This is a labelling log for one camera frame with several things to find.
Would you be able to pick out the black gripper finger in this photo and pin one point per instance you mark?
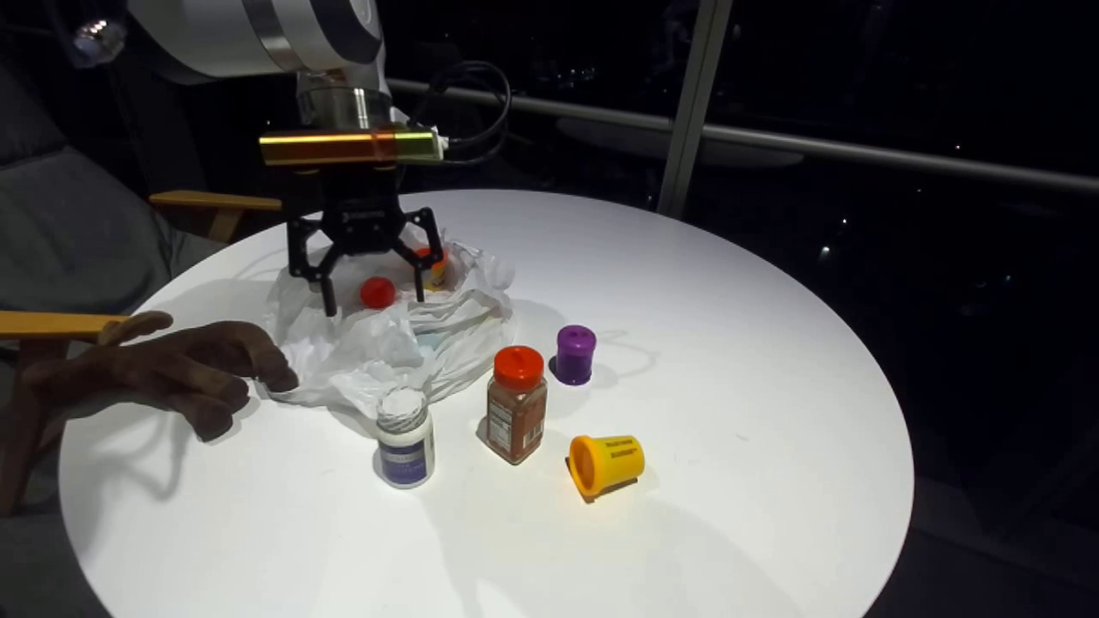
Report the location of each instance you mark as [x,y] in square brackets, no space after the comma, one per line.
[423,260]
[301,267]

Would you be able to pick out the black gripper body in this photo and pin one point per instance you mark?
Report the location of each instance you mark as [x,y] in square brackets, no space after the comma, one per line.
[354,209]

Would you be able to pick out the orange lid play-doh can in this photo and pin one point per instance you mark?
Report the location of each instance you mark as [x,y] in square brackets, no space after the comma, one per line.
[436,271]

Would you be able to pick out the small red toy cup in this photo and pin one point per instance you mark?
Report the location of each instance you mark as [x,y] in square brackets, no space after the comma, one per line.
[375,292]

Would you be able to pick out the white lid pill bottle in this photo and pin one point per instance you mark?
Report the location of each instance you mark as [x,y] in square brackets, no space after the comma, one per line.
[403,437]

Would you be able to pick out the brown plush toy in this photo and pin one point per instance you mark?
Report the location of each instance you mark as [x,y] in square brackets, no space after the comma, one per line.
[196,373]

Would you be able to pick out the purple toy cup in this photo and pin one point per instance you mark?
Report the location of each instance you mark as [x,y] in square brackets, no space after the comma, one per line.
[576,354]

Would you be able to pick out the spice jar orange lid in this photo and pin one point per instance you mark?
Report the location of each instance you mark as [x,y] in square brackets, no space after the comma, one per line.
[515,402]

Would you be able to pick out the yellow cup orange lid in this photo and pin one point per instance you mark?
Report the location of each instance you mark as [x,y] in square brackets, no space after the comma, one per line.
[605,466]

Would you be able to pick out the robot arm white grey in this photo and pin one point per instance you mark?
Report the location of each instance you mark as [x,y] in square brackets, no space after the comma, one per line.
[332,46]

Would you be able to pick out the white plastic bag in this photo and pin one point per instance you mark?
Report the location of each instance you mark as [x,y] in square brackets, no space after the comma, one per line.
[354,357]

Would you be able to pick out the wooden chair armrest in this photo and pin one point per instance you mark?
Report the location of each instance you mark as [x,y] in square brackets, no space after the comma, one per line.
[104,326]

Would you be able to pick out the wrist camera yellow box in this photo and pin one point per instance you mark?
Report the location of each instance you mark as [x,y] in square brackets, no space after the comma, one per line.
[390,147]

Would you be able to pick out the grey window frame post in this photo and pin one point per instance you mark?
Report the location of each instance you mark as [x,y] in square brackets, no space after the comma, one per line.
[690,108]

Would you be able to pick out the grey horizontal rail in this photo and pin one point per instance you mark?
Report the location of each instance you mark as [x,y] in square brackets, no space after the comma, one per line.
[738,147]

